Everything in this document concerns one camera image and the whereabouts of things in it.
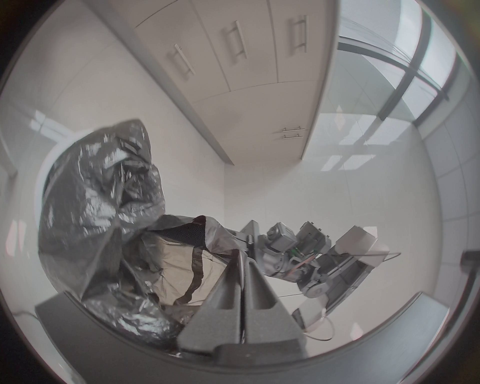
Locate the white trash bin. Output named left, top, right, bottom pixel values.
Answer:
left=34, top=129, right=96, bottom=233

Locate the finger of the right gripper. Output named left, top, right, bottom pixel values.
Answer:
left=240, top=220, right=261, bottom=241

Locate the black plastic bag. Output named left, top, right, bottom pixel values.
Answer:
left=37, top=119, right=250, bottom=351

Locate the window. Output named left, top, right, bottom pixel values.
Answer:
left=335, top=0, right=460, bottom=126

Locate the cream cabinet with drawers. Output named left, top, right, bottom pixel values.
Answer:
left=86, top=0, right=340, bottom=166

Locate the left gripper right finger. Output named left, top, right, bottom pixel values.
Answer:
left=243, top=259, right=309, bottom=359

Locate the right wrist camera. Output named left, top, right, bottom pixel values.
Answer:
left=266, top=222, right=298, bottom=252

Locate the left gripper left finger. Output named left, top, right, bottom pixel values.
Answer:
left=177, top=250, right=246, bottom=355

